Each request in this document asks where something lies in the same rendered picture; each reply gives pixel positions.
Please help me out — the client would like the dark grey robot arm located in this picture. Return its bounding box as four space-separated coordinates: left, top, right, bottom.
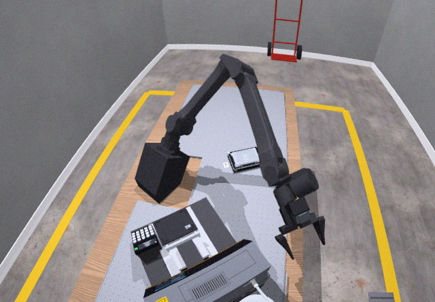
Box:
156 54 319 225

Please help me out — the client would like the black rectangular pad with white corner marks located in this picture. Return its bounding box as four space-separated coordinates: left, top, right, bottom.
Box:
227 146 260 173

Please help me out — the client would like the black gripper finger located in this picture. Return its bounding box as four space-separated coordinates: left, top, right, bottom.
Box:
313 218 326 245
276 237 294 260

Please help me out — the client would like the white multi-well plate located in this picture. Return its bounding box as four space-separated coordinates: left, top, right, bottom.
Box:
232 148 259 166

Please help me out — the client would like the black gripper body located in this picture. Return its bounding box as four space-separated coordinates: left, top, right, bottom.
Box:
275 212 324 239

